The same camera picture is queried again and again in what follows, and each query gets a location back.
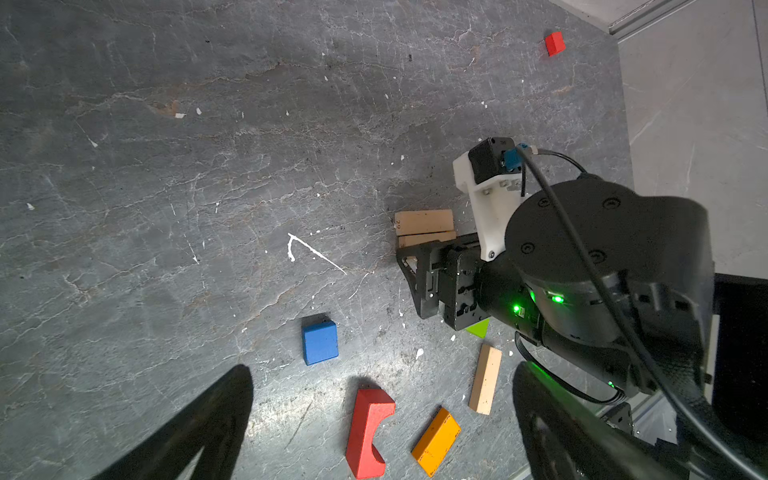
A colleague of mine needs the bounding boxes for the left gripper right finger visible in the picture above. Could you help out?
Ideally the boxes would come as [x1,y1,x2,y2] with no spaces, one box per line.
[512,362,677,479]

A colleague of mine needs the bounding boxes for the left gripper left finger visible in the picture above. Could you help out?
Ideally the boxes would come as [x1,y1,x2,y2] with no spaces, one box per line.
[95,364,253,479]

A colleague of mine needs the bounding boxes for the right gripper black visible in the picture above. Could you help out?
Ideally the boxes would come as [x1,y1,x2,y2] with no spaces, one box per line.
[396,240,482,330]

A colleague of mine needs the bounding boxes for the natural wood block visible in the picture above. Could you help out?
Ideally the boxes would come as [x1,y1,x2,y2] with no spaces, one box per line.
[394,209,454,237]
[469,344,502,415]
[398,231,456,248]

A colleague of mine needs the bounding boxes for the green rectangular block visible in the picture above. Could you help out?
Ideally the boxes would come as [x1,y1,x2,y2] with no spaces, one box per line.
[466,318,490,339]

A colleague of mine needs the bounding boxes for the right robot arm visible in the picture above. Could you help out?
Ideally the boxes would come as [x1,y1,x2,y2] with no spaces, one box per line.
[396,175,767,479]

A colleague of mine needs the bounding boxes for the orange-yellow rectangular block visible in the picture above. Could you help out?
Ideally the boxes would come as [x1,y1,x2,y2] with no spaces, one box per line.
[411,407,461,478]

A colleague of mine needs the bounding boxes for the red arch block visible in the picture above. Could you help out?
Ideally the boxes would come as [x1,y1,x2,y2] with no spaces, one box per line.
[345,389,396,479]

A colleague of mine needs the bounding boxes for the blue cube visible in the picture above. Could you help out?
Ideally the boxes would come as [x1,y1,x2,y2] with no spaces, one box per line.
[302,320,339,365]

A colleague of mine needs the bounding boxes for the small red cube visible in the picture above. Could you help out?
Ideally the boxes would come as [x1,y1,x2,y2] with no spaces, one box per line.
[544,31,566,57]

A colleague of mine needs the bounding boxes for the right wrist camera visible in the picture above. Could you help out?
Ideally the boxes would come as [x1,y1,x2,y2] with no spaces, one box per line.
[452,137,523,262]

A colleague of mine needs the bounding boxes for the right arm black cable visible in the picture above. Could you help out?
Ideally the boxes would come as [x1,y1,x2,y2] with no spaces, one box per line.
[514,143,768,480]

